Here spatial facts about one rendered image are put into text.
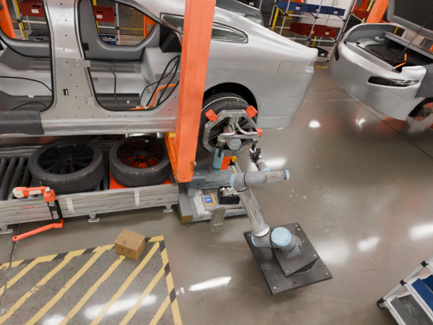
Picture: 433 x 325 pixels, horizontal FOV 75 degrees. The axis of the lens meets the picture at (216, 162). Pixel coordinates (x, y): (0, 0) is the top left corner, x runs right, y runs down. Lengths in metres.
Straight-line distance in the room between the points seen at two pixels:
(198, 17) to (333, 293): 2.61
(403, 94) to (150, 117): 3.35
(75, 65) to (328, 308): 3.02
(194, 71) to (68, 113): 1.29
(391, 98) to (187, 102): 3.16
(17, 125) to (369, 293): 3.56
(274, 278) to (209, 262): 0.65
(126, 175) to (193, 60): 1.37
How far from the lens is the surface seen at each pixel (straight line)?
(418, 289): 2.94
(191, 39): 2.06
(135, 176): 2.90
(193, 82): 2.18
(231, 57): 2.78
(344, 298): 3.16
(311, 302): 2.98
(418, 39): 10.36
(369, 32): 6.04
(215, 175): 3.34
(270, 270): 2.62
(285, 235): 2.42
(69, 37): 2.63
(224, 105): 2.78
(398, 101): 4.67
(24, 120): 2.98
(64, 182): 2.92
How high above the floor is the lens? 2.45
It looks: 39 degrees down
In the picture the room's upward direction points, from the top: 11 degrees clockwise
